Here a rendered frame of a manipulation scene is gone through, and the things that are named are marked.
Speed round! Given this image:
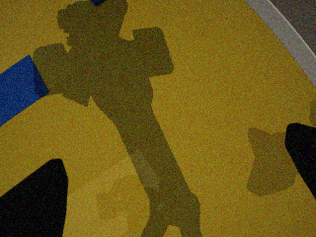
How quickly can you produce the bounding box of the blue flat rectangular plate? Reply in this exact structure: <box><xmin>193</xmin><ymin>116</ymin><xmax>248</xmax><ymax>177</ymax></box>
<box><xmin>0</xmin><ymin>55</ymin><xmax>48</xmax><ymax>126</ymax></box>

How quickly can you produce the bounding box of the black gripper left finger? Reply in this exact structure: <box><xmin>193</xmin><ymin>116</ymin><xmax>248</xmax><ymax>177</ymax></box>
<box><xmin>0</xmin><ymin>159</ymin><xmax>68</xmax><ymax>237</ymax></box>

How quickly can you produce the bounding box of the dark blue flat bar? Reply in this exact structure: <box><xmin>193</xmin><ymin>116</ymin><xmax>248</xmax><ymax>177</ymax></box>
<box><xmin>91</xmin><ymin>0</ymin><xmax>104</xmax><ymax>7</ymax></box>

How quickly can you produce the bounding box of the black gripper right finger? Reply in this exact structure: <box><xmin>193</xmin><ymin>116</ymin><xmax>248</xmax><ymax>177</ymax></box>
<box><xmin>284</xmin><ymin>122</ymin><xmax>316</xmax><ymax>198</ymax></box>

